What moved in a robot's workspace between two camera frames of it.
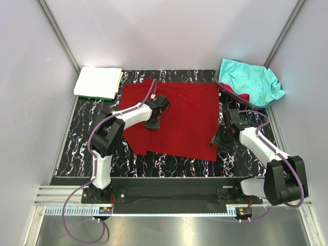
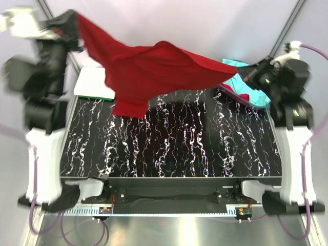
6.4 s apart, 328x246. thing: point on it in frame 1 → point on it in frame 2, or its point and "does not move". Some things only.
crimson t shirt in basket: [245, 96] does not move
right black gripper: [223, 147] → [257, 69]
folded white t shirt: [100, 82] does not move
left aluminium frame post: [60, 36] does not move
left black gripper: [152, 126] → [65, 26]
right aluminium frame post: [294, 14] does not move
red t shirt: [186, 129] → [135, 74]
